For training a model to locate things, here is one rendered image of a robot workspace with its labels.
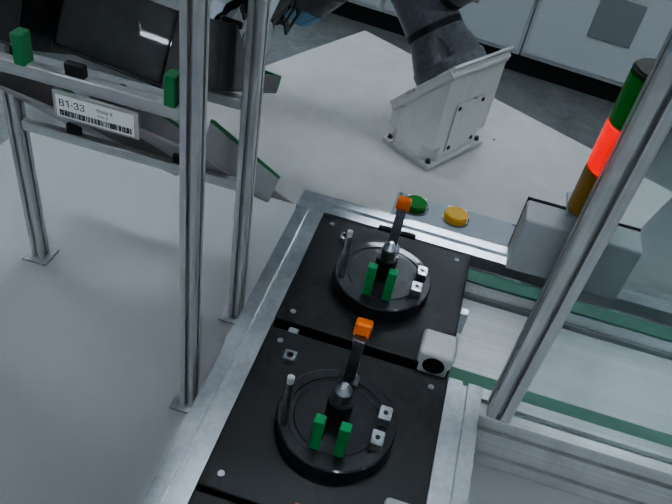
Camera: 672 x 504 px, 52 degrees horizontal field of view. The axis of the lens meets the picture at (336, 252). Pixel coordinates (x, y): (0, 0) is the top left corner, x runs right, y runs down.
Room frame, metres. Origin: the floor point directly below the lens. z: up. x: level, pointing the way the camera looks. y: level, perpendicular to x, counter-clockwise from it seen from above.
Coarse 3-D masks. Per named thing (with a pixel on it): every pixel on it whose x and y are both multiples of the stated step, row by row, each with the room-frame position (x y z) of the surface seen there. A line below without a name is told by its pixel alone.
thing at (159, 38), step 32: (64, 0) 0.63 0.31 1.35; (96, 0) 0.63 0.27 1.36; (128, 0) 0.62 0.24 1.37; (64, 32) 0.62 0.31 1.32; (96, 32) 0.61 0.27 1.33; (128, 32) 0.61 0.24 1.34; (160, 32) 0.60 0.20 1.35; (224, 32) 0.68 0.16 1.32; (128, 64) 0.59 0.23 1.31; (160, 64) 0.59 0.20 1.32; (224, 64) 0.69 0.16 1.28
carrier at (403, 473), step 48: (288, 336) 0.59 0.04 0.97; (288, 384) 0.45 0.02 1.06; (336, 384) 0.52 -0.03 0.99; (384, 384) 0.55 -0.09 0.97; (432, 384) 0.56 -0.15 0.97; (240, 432) 0.44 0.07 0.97; (288, 432) 0.44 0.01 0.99; (336, 432) 0.45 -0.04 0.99; (384, 432) 0.45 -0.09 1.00; (432, 432) 0.49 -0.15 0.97; (240, 480) 0.38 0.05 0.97; (288, 480) 0.39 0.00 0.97; (336, 480) 0.40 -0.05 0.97; (384, 480) 0.42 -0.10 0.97
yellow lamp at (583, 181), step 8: (584, 168) 0.59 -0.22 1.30; (584, 176) 0.58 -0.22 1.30; (592, 176) 0.57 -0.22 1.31; (576, 184) 0.59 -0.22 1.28; (584, 184) 0.57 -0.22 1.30; (592, 184) 0.57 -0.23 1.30; (576, 192) 0.58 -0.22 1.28; (584, 192) 0.57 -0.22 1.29; (576, 200) 0.57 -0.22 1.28; (584, 200) 0.57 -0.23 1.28; (576, 208) 0.57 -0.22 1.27; (576, 216) 0.57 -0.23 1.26
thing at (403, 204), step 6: (402, 198) 0.80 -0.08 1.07; (408, 198) 0.81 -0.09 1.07; (396, 204) 0.79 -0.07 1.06; (402, 204) 0.79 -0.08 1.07; (408, 204) 0.79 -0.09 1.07; (396, 210) 0.78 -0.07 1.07; (402, 210) 0.78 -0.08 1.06; (408, 210) 0.79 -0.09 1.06; (396, 216) 0.79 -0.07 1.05; (402, 216) 0.79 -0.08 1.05; (396, 222) 0.79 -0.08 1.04; (402, 222) 0.79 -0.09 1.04; (396, 228) 0.78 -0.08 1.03; (390, 234) 0.78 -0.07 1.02; (396, 234) 0.78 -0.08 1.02; (390, 240) 0.78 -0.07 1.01; (396, 240) 0.78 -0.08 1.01
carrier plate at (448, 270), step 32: (320, 224) 0.83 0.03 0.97; (352, 224) 0.85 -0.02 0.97; (320, 256) 0.76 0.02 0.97; (416, 256) 0.80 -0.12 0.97; (448, 256) 0.82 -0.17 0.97; (288, 288) 0.68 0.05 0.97; (320, 288) 0.69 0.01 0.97; (448, 288) 0.75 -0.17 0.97; (288, 320) 0.62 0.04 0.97; (320, 320) 0.63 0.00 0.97; (352, 320) 0.64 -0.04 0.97; (384, 320) 0.66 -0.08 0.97; (416, 320) 0.67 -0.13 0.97; (448, 320) 0.68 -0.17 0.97; (384, 352) 0.60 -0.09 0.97; (416, 352) 0.61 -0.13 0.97
